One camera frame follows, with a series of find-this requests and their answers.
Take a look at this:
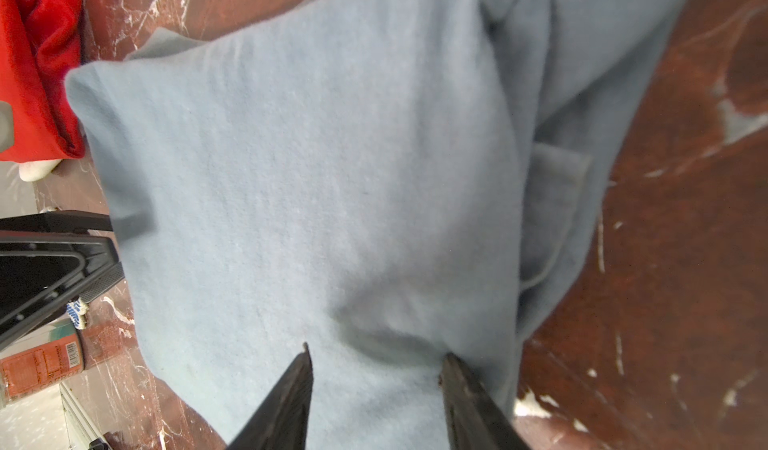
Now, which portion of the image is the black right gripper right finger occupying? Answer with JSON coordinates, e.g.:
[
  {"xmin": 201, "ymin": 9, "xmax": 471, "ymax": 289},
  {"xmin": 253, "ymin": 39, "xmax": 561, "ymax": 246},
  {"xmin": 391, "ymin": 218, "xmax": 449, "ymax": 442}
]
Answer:
[{"xmin": 439, "ymin": 353, "xmax": 530, "ymax": 450}]

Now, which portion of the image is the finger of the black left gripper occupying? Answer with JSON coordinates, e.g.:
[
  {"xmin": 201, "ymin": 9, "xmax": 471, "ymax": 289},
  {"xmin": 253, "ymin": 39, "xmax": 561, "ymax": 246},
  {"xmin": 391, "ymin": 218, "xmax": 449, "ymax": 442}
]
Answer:
[
  {"xmin": 1, "ymin": 230, "xmax": 124, "ymax": 349},
  {"xmin": 1, "ymin": 210, "xmax": 113, "ymax": 233}
]

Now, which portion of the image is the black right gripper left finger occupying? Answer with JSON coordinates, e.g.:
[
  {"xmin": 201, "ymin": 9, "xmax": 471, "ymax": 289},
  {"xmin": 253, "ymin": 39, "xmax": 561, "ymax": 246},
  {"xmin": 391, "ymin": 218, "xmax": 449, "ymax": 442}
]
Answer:
[{"xmin": 227, "ymin": 343, "xmax": 314, "ymax": 450}]

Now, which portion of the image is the grey t-shirt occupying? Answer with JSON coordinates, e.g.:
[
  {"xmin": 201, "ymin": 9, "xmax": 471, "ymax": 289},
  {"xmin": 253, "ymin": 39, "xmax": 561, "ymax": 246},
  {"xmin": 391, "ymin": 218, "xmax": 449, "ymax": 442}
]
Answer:
[{"xmin": 65, "ymin": 0, "xmax": 686, "ymax": 449}]

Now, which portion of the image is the blue dotted work glove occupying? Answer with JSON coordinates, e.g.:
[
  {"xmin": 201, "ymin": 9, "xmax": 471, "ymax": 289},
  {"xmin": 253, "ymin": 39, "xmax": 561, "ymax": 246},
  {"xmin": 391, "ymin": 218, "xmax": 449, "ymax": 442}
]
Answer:
[{"xmin": 66, "ymin": 298, "xmax": 89, "ymax": 330}]

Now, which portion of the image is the white folded t-shirt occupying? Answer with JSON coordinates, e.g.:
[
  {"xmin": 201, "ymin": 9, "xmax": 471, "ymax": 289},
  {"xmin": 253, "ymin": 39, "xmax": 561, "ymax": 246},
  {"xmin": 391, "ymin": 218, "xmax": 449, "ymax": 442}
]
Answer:
[{"xmin": 18, "ymin": 159, "xmax": 62, "ymax": 182}]

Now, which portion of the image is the round tape roll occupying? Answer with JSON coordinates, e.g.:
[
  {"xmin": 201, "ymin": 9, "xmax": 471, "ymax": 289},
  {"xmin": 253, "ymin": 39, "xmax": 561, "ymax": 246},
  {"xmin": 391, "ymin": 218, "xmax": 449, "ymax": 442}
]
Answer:
[{"xmin": 1, "ymin": 319, "xmax": 84, "ymax": 408}]

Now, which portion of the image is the red folded t-shirt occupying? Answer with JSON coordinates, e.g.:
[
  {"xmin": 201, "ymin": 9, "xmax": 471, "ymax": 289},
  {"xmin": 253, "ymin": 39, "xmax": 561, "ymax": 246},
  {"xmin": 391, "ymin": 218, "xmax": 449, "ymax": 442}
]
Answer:
[{"xmin": 1, "ymin": 0, "xmax": 85, "ymax": 163}]

